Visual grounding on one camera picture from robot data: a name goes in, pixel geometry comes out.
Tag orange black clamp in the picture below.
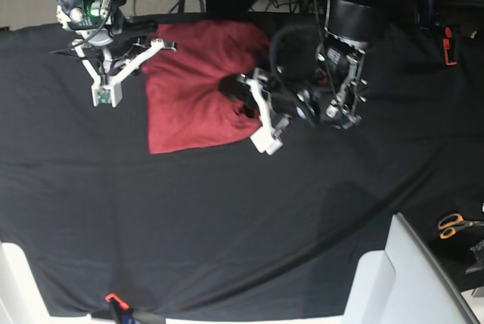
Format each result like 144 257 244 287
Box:
442 26 461 66

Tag blue orange clamp bottom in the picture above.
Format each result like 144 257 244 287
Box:
104 293 138 324

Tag yellow-handled scissors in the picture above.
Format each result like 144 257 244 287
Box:
437 213 483 240

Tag red long-sleeve T-shirt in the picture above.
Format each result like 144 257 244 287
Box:
141 20 269 154

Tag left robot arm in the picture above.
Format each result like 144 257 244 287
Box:
232 0 391 155

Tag black table cloth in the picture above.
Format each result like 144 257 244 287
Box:
1 24 483 321

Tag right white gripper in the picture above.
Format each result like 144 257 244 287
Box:
70 37 177 107

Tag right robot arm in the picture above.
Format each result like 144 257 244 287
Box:
56 0 176 107

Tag blue clamp handle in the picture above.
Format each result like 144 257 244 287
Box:
423 0 434 25

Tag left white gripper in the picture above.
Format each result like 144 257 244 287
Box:
218 67 290 155

